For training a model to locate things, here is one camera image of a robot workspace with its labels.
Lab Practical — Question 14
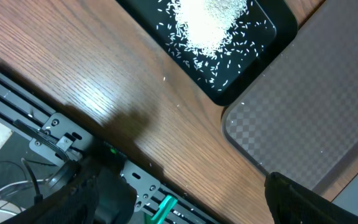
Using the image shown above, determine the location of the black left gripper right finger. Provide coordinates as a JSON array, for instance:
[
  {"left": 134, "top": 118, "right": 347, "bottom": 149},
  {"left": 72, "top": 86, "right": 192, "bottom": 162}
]
[{"left": 264, "top": 172, "right": 358, "bottom": 224}]

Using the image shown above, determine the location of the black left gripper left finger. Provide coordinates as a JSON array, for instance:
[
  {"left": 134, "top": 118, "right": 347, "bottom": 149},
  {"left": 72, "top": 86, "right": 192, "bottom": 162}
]
[{"left": 5, "top": 175, "right": 99, "bottom": 224}]

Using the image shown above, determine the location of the brown serving tray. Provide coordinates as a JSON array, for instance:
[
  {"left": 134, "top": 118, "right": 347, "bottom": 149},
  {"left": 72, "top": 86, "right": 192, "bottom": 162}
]
[{"left": 222, "top": 0, "right": 358, "bottom": 194}]

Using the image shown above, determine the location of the black rectangular tray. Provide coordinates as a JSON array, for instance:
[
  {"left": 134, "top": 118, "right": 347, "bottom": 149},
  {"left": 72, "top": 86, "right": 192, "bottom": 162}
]
[{"left": 119, "top": 0, "right": 298, "bottom": 106}]

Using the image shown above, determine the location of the pile of rice grains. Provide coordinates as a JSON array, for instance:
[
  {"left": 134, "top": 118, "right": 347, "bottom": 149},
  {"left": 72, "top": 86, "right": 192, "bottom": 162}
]
[{"left": 168, "top": 0, "right": 248, "bottom": 58}]

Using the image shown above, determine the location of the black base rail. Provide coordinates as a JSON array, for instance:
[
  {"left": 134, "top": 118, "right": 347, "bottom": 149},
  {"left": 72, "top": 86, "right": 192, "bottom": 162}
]
[{"left": 0, "top": 70, "right": 219, "bottom": 223}]

